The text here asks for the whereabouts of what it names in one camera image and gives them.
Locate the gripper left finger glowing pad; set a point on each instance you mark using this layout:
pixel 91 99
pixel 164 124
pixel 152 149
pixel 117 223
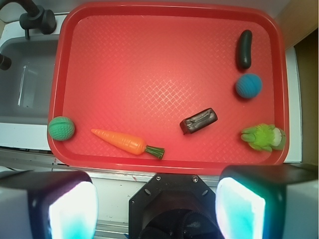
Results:
pixel 47 205

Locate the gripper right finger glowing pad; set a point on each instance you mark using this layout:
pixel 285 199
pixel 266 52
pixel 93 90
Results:
pixel 268 202

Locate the black box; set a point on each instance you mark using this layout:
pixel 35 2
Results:
pixel 198 121

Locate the green toy lettuce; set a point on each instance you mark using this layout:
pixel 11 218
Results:
pixel 264 137

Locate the green textured ball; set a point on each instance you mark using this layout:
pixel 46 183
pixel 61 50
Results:
pixel 61 128

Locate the orange toy carrot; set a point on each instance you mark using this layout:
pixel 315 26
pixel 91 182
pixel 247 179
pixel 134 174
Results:
pixel 129 143

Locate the blue textured ball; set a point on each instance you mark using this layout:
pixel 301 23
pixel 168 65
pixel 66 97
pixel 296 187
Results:
pixel 248 86

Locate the grey sink basin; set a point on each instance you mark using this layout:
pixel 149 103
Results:
pixel 25 88

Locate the dark green toy cucumber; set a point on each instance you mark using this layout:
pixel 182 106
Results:
pixel 243 51

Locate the red plastic tray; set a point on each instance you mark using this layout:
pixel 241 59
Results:
pixel 140 68

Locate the black faucet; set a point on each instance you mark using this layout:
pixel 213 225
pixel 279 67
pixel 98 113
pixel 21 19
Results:
pixel 35 17

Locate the black faucet handle knob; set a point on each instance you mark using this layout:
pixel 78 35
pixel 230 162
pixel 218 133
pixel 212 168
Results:
pixel 5 62

